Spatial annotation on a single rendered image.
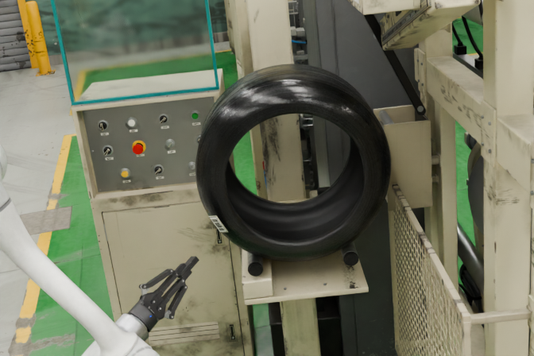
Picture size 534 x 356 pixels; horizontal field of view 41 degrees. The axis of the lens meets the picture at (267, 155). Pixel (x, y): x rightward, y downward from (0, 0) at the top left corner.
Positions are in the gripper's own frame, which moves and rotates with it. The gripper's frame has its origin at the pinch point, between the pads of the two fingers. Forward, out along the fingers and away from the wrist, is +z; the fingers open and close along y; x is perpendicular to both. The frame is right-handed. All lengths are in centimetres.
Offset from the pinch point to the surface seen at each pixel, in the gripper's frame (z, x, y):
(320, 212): 48, -4, 23
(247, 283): 11.7, -2.4, 18.3
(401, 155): 74, 14, 24
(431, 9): 49, 77, -26
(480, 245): 94, -2, 84
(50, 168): 127, -417, 5
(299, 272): 28.3, -4.6, 30.9
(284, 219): 39.6, -11.0, 18.2
